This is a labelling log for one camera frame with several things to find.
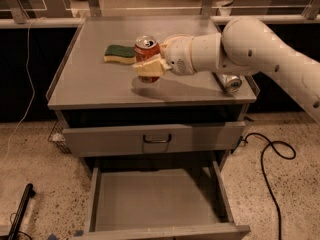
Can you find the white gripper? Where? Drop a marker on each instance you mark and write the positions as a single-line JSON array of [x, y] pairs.
[[177, 54]]

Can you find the red coke can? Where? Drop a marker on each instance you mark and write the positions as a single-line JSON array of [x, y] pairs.
[[146, 48]]

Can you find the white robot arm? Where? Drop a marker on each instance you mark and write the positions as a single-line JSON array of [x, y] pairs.
[[246, 46]]

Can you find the blue silver can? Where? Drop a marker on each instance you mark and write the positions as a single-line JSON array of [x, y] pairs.
[[229, 83]]

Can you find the grey cabinet counter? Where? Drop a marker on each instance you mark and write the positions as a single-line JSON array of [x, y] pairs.
[[86, 81]]

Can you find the grey upper drawer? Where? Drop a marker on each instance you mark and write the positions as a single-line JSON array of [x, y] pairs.
[[128, 140]]

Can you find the grey open middle drawer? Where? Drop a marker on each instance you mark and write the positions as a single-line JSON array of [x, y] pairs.
[[169, 202]]

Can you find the green yellow sponge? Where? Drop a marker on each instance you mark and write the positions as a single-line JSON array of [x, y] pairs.
[[120, 54]]

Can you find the black bar on floor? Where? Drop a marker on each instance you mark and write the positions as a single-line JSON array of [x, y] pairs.
[[27, 195]]

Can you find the black drawer handle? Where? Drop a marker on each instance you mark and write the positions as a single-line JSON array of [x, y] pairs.
[[157, 139]]

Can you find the wire mesh basket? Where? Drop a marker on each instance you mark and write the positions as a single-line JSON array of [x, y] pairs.
[[57, 139]]

